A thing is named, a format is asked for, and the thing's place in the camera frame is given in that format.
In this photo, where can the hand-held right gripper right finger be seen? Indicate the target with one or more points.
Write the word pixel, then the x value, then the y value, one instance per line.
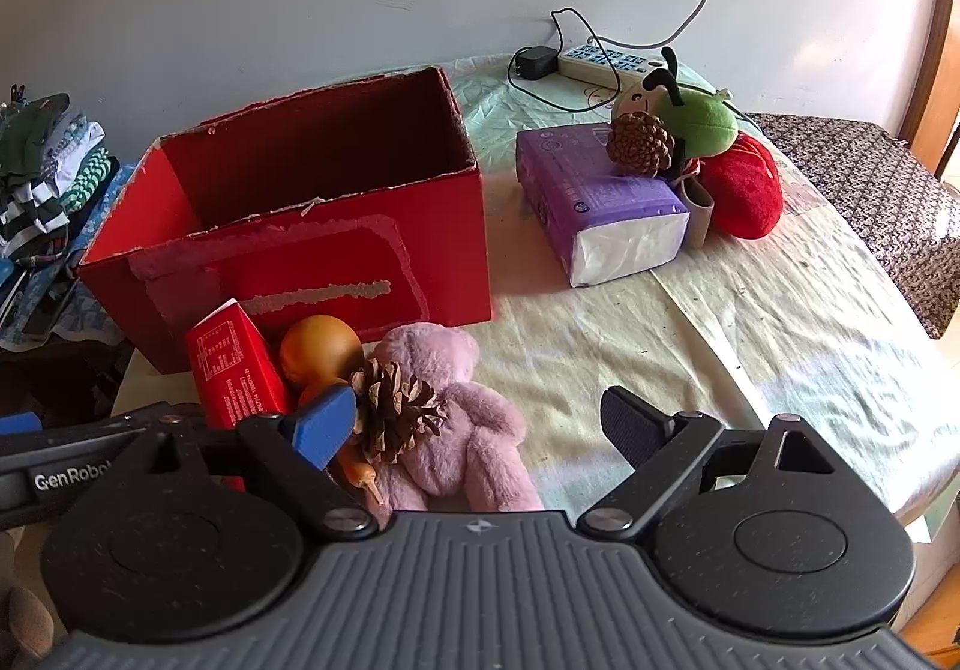
pixel 627 424

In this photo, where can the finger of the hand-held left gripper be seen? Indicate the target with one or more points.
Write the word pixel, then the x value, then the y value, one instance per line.
pixel 169 413

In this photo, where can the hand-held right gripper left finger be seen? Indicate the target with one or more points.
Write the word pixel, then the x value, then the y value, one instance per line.
pixel 327 427

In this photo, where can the pale pine cone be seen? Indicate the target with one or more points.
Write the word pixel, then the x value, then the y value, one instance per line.
pixel 394 407

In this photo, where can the orange gourd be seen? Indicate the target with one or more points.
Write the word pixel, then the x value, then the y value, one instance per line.
pixel 319 347

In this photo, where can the small red carton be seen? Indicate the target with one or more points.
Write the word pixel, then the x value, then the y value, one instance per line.
pixel 232 362

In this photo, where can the pink plush bear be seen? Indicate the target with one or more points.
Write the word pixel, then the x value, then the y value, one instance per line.
pixel 465 430

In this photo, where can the red cardboard box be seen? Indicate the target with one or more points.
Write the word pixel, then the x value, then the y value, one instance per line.
pixel 315 242

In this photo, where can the cloth-covered desktop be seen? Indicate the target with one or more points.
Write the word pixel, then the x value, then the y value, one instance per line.
pixel 600 340

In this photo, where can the blue patterned cloth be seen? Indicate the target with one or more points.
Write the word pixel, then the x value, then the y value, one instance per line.
pixel 90 310

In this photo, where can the purple tissue pack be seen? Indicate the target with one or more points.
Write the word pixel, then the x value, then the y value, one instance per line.
pixel 600 212

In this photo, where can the brown paper roll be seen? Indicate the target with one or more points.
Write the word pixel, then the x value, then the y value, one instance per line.
pixel 699 208

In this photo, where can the red plush toy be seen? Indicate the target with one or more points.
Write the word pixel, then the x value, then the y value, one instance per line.
pixel 746 186

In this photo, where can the brown round pine cone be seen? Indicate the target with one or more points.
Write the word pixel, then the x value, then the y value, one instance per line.
pixel 639 143

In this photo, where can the pile of folded clothes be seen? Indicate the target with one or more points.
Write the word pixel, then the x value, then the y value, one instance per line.
pixel 45 160

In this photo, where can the green plush toy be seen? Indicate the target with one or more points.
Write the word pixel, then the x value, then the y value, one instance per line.
pixel 701 118

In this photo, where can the patterned seat cushion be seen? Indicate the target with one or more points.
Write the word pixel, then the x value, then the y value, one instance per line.
pixel 885 205

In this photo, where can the white power strip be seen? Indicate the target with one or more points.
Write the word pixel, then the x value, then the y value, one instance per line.
pixel 611 62

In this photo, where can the black power adapter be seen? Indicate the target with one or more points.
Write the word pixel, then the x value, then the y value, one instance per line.
pixel 536 63

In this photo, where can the wooden door frame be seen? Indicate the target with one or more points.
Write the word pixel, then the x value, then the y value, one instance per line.
pixel 926 39

